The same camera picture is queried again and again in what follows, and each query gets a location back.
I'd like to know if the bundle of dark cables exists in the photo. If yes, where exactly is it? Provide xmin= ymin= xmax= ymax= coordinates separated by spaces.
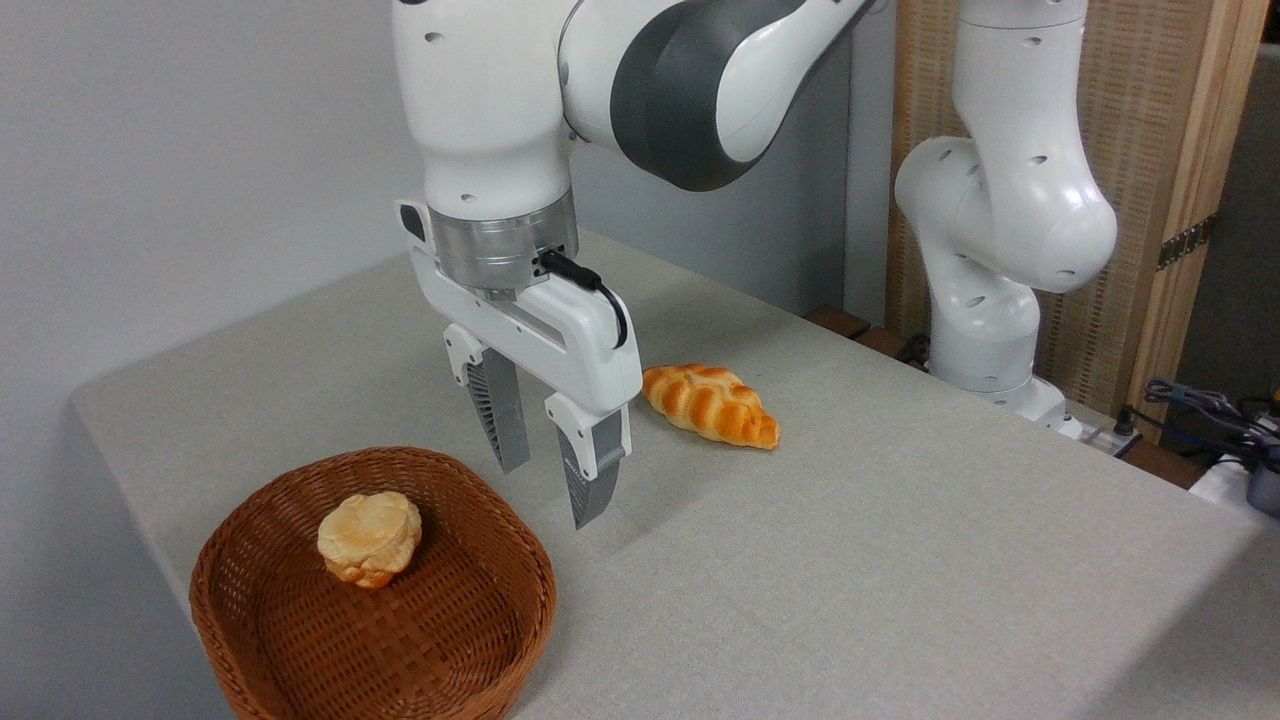
xmin=1143 ymin=377 xmax=1280 ymax=463

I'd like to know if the brown wicker basket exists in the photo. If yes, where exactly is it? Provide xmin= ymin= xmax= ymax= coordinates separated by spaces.
xmin=189 ymin=446 xmax=558 ymax=720

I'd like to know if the round pale bread bun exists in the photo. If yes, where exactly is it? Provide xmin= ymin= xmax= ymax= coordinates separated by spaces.
xmin=317 ymin=491 xmax=424 ymax=591

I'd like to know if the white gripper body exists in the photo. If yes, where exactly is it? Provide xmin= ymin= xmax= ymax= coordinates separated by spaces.
xmin=397 ymin=200 xmax=644 ymax=417

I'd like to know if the brown wooden block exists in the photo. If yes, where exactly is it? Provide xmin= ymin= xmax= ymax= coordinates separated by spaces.
xmin=853 ymin=325 xmax=927 ymax=367

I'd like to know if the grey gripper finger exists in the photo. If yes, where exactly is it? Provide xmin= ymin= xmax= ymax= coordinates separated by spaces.
xmin=443 ymin=322 xmax=532 ymax=475
xmin=544 ymin=391 xmax=633 ymax=531

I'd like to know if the wooden woven folding screen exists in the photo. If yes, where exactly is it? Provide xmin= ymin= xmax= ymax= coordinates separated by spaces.
xmin=885 ymin=0 xmax=1271 ymax=447

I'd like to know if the metal screen hinge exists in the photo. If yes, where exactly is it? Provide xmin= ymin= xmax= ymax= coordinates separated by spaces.
xmin=1157 ymin=212 xmax=1220 ymax=272

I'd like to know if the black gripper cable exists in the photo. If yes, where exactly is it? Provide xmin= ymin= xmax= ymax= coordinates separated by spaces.
xmin=537 ymin=250 xmax=630 ymax=351

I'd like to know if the braided golden bread loaf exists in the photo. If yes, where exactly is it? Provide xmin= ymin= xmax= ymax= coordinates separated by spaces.
xmin=641 ymin=364 xmax=782 ymax=451

